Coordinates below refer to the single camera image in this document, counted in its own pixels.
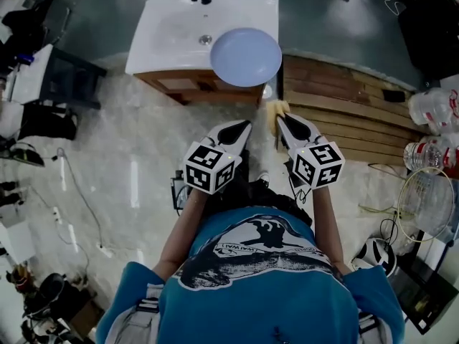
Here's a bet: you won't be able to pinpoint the clear plastic water bottle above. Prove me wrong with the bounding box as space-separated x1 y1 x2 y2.
408 87 459 135
403 134 459 175

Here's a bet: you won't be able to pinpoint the large black appliance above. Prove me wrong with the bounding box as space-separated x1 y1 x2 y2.
397 0 459 82

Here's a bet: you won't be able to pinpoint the grey shoulder strap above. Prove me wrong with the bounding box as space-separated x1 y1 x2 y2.
356 310 381 344
107 285 166 344

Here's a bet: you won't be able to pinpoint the yellow rimmed racket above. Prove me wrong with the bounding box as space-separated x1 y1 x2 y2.
397 166 455 243

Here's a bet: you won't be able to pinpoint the yellow sponge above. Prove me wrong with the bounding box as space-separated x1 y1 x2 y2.
265 100 290 146

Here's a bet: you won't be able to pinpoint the grey floor cable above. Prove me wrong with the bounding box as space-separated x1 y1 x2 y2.
55 147 105 249

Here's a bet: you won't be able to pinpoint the black bag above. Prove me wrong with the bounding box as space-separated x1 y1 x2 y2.
17 104 78 141

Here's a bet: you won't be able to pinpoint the wooden plank platform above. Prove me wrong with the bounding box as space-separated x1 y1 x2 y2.
267 54 430 168

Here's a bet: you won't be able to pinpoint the person's right forearm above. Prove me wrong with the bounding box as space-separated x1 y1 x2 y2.
310 183 351 275

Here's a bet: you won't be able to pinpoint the white black headset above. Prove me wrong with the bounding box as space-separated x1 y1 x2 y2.
349 237 398 278

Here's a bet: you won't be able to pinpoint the wooden vanity cabinet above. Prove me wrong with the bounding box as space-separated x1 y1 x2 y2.
134 68 275 108

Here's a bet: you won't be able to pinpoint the person's teal printed shirt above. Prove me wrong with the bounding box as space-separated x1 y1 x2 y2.
95 206 406 344

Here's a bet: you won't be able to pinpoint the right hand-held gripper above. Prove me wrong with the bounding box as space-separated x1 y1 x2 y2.
275 113 346 191

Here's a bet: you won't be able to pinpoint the white sink basin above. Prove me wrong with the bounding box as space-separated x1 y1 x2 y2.
124 0 280 75

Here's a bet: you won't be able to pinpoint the black floor device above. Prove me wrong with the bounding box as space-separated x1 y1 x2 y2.
170 170 191 214

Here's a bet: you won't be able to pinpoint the person's black trousers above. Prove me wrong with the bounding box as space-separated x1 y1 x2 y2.
200 148 315 225

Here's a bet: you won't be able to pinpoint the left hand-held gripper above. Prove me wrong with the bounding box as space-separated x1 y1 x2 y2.
183 120 252 195

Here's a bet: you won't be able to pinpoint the big pale blue plate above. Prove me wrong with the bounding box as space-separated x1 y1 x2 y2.
209 27 283 88

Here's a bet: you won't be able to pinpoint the person's left forearm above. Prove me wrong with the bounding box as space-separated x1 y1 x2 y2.
153 186 212 282

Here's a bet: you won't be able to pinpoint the black open case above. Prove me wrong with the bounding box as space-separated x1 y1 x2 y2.
389 252 459 336

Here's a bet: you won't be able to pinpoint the black frame white top table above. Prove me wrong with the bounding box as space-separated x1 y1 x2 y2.
6 43 108 110

